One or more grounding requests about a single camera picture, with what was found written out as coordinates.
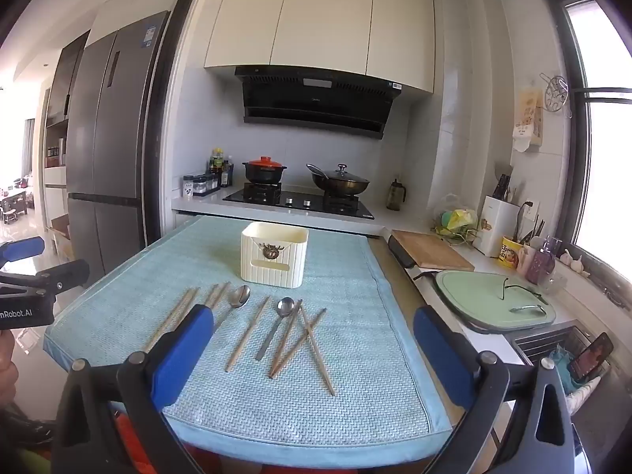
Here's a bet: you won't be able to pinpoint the light blue woven mat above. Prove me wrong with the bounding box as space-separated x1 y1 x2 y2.
43 214 452 453

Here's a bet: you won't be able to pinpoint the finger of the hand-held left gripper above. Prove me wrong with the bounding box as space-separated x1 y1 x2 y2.
0 237 45 277
0 260 90 299

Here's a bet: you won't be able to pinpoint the rack of spice jars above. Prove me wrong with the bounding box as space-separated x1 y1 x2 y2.
194 173 221 196

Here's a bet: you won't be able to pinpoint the purple soap dispenser bottle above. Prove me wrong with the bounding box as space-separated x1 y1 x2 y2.
527 237 564 283

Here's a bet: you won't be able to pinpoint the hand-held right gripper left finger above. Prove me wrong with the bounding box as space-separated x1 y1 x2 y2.
49 303 215 474

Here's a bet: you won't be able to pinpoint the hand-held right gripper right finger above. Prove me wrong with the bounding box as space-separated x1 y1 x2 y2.
413 305 579 474

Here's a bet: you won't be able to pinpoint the black gas hob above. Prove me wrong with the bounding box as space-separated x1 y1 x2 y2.
222 182 375 220

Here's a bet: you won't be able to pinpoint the green cutting board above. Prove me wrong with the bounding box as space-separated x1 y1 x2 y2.
412 269 558 334

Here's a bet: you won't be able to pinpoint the pink cup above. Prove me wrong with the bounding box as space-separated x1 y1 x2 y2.
517 244 537 275

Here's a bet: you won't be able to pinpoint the wok with glass lid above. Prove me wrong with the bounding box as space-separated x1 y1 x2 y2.
306 163 371 196

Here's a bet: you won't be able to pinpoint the cream ribbed utensil holder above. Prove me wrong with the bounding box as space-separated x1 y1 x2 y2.
240 222 309 290

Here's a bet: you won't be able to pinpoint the wooden cutting board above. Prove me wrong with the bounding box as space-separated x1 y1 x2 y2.
391 229 475 272

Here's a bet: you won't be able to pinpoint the black clay pot red lid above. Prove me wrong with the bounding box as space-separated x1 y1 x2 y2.
242 156 287 184

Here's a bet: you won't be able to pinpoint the wire steamer rack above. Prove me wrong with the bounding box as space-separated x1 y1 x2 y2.
539 73 574 118

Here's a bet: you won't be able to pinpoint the distant wooden furniture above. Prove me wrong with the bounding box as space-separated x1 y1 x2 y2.
0 185 33 225

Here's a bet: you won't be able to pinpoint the dark shelving cabinet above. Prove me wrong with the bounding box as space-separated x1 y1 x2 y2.
43 30 92 198

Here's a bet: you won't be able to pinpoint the white knife block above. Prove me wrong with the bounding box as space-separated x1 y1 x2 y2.
474 195 519 258

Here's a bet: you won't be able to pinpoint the steel sink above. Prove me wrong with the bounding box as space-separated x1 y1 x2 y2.
508 320 615 396

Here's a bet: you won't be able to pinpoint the grey refrigerator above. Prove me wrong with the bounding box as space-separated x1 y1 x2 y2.
66 10 171 277

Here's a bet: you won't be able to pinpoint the black framed window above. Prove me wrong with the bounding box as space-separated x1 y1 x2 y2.
550 0 632 270

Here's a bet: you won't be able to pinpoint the smartphone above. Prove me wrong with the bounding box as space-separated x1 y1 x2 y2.
567 333 614 383

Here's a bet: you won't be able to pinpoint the dark glass pitcher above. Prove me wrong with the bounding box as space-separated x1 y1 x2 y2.
386 178 406 211

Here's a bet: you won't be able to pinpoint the white wall cabinet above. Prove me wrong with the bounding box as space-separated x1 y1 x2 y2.
204 0 435 94

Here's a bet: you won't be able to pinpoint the black range hood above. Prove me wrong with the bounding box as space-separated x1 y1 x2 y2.
234 66 403 140

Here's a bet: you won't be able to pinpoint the steel spoon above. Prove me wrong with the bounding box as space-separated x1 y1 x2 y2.
212 285 252 329
255 297 295 361

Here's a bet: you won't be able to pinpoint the cream printed hanging bag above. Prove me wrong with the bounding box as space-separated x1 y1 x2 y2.
511 86 544 153

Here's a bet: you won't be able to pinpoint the garlic bulbs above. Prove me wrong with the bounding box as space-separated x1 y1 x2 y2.
560 249 592 278

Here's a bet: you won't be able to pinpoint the yellow printed cup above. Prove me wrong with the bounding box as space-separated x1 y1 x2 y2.
501 236 527 270

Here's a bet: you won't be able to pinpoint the yellow green plastic bag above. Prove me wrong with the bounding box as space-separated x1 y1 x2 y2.
432 195 482 246

